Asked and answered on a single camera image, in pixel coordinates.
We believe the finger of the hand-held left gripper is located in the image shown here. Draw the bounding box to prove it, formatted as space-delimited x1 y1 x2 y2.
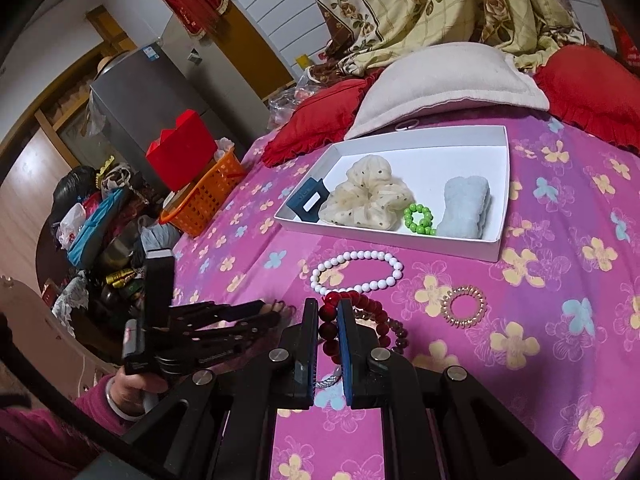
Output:
172 311 283 368
170 300 267 332

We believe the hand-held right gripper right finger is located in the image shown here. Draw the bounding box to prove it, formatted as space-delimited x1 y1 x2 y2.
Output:
336 300 581 480

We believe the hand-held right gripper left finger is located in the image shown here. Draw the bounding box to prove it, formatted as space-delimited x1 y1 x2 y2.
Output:
120 298 321 480

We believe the red bead bracelet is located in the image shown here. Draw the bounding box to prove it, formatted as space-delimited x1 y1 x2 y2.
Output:
318 287 393 363

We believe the dark blue hair claw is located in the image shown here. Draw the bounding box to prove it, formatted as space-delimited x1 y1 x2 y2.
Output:
287 176 328 223

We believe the green bead bracelet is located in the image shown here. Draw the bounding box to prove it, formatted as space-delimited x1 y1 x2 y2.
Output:
403 202 436 236

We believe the cream dotted scrunchie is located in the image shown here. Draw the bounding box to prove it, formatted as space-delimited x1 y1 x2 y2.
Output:
318 155 416 232

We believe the light blue fluffy hair clip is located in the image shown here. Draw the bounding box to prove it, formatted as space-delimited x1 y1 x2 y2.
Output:
434 175 493 240

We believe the white cardboard box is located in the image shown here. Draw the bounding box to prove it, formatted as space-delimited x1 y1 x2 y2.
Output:
273 125 510 263

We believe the person's left forearm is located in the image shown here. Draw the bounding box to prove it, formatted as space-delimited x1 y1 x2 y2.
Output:
0 377 132 480

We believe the person's left hand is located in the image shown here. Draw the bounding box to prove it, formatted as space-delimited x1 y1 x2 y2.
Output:
104 371 172 417

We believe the blue bag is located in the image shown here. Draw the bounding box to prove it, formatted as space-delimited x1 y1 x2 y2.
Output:
67 187 131 266

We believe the orange plastic basket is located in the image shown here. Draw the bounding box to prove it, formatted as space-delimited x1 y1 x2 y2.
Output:
160 150 246 238

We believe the white plastic bag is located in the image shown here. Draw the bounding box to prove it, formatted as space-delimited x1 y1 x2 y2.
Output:
55 203 88 248

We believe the dark round table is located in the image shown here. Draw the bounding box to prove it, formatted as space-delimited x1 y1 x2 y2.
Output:
35 170 176 361

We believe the cream wooden footboard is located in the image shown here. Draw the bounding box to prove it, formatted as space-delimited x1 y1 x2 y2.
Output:
0 275 103 386

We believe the red paper box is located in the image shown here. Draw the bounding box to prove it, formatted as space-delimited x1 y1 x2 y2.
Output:
146 110 233 193

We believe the grey refrigerator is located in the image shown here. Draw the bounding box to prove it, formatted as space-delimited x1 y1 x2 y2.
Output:
90 25 251 171

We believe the red ruffled pillow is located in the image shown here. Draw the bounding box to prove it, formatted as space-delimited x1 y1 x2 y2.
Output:
262 71 381 168
532 45 640 153

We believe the clear plastic bag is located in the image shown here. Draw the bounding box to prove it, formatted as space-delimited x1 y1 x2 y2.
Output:
269 84 312 127

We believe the white towel-covered pillow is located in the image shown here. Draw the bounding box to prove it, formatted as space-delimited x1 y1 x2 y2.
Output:
344 42 551 142

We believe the beige rose-print quilt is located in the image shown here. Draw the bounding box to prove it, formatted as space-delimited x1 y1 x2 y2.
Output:
295 0 601 81

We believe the silver braided cord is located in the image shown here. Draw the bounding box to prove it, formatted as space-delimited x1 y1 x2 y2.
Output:
315 367 343 392

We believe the dark brown bead bracelet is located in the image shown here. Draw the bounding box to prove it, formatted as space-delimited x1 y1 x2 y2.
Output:
389 316 409 354

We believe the white bead bracelet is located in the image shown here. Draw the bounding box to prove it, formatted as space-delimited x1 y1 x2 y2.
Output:
311 250 405 296

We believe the gold spiral hair tie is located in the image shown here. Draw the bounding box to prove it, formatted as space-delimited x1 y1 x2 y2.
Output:
440 285 487 330

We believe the black cable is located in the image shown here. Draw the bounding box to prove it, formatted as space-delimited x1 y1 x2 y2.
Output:
0 350 168 480

